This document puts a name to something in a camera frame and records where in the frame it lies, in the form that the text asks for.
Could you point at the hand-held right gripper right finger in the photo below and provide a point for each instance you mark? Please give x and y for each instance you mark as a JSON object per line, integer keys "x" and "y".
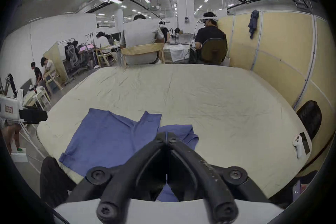
{"x": 207, "y": 181}

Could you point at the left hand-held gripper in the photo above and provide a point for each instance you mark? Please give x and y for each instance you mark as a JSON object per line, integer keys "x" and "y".
{"x": 11, "y": 108}

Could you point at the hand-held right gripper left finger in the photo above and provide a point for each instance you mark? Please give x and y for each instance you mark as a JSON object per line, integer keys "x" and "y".
{"x": 123, "y": 181}

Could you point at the blue shirt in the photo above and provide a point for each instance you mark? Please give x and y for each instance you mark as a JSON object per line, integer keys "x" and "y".
{"x": 110, "y": 139}

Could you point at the wooden chair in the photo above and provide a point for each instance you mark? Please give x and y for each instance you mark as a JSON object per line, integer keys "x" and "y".
{"x": 143, "y": 53}
{"x": 105, "y": 56}
{"x": 53, "y": 80}

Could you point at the person's legs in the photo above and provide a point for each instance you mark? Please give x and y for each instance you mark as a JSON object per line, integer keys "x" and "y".
{"x": 53, "y": 181}

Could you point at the grey office chair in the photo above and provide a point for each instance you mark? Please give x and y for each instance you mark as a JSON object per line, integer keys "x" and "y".
{"x": 70, "y": 56}

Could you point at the white hand controller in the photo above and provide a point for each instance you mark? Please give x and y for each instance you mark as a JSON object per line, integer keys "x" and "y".
{"x": 298, "y": 146}

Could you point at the black phone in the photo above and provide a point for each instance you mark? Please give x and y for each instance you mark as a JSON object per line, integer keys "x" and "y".
{"x": 305, "y": 143}

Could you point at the black office chair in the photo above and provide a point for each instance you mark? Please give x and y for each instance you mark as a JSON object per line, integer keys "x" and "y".
{"x": 214, "y": 51}

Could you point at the table with white cloth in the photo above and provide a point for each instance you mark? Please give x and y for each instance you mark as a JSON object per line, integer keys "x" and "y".
{"x": 178, "y": 51}

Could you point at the blue hanging garment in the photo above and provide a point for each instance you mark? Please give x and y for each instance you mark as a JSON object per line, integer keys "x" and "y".
{"x": 253, "y": 23}

